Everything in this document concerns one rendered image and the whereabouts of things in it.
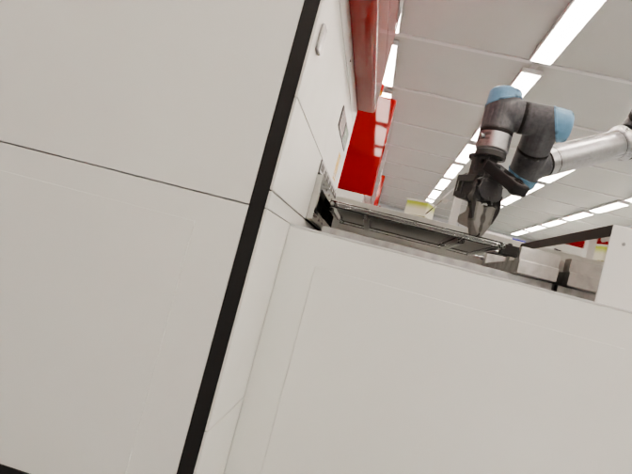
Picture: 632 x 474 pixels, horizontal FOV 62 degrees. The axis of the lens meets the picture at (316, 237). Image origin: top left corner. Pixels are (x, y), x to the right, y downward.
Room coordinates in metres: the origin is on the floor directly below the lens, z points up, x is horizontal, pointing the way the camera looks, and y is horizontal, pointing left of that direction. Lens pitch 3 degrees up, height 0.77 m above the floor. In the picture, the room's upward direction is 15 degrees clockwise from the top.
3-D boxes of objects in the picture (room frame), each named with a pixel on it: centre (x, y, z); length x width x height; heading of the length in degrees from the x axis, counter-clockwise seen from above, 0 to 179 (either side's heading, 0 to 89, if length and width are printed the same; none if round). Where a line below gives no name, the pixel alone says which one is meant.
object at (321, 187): (1.27, 0.00, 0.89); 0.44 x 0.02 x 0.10; 173
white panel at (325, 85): (1.10, 0.03, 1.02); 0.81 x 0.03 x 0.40; 173
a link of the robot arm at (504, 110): (1.20, -0.35, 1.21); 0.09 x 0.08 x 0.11; 80
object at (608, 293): (1.15, -0.56, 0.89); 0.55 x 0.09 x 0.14; 173
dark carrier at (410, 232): (1.26, -0.21, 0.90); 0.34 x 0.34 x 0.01; 83
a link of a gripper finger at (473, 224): (1.20, -0.33, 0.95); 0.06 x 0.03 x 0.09; 28
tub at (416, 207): (1.63, -0.29, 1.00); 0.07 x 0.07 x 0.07; 57
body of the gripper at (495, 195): (1.21, -0.34, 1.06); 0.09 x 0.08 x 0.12; 28
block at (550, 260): (1.09, -0.46, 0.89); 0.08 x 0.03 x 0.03; 83
